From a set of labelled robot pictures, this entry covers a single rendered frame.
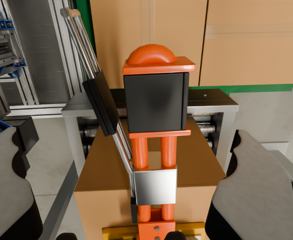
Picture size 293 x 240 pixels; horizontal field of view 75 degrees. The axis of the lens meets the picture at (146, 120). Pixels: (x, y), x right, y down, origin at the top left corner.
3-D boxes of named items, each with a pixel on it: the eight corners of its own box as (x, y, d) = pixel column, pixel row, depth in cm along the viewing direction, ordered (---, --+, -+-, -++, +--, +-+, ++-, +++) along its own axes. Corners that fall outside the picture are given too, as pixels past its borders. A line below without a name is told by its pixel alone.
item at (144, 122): (182, 117, 27) (190, 135, 23) (130, 120, 27) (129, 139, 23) (185, 55, 23) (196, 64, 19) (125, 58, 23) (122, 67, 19)
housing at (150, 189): (173, 182, 34) (178, 204, 30) (134, 184, 33) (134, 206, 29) (174, 149, 30) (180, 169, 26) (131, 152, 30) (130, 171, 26)
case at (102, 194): (183, 208, 111) (204, 296, 76) (114, 212, 111) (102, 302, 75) (192, 115, 84) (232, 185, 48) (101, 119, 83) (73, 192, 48)
